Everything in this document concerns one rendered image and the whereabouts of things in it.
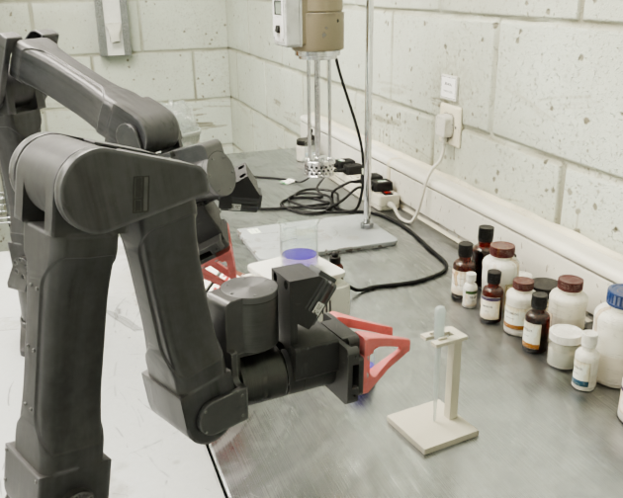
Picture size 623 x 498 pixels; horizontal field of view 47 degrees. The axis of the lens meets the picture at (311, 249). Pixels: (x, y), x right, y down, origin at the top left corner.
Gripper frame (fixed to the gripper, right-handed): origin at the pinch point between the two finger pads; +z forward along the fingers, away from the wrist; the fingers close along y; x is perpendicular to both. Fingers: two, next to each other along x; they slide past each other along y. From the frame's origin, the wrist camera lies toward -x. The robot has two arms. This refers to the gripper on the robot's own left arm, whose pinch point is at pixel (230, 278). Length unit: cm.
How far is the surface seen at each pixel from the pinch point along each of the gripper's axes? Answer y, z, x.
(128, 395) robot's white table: -13.1, 1.0, 17.2
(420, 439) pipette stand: -29.7, 13.4, -16.1
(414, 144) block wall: 66, 32, -37
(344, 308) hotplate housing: 2.9, 16.6, -11.4
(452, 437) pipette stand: -30.0, 15.1, -19.5
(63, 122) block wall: 227, 30, 87
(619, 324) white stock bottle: -20, 21, -45
